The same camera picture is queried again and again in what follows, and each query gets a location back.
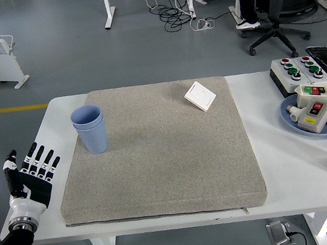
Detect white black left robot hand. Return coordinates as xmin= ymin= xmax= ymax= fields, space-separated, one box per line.
xmin=0 ymin=138 xmax=71 ymax=223

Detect blue ribbed cup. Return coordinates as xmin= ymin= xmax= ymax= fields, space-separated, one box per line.
xmin=72 ymin=115 xmax=111 ymax=158
xmin=68 ymin=103 xmax=105 ymax=129

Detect white push-button control box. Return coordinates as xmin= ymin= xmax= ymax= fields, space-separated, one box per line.
xmin=294 ymin=52 xmax=327 ymax=92
xmin=267 ymin=53 xmax=315 ymax=100

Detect grey-brown cushion mat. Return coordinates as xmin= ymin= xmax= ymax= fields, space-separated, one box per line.
xmin=41 ymin=65 xmax=271 ymax=240

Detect grey metal pedal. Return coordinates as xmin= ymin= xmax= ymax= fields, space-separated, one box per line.
xmin=264 ymin=217 xmax=297 ymax=245

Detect blue plate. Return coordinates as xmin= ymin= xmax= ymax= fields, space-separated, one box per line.
xmin=277 ymin=89 xmax=327 ymax=144

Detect white desk foot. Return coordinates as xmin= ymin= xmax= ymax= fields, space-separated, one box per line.
xmin=228 ymin=4 xmax=242 ymax=25

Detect white wall switch plate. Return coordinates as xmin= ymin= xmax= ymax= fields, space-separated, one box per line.
xmin=181 ymin=78 xmax=220 ymax=115

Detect white power plug cable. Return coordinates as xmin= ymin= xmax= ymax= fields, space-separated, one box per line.
xmin=189 ymin=15 xmax=217 ymax=33

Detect black pedal cable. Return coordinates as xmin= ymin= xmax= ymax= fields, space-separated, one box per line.
xmin=290 ymin=229 xmax=309 ymax=245

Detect white green-red switch box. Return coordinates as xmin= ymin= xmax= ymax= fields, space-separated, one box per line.
xmin=294 ymin=80 xmax=327 ymax=109

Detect beige red rocker switch box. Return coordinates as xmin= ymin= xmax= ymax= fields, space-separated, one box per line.
xmin=293 ymin=95 xmax=327 ymax=137

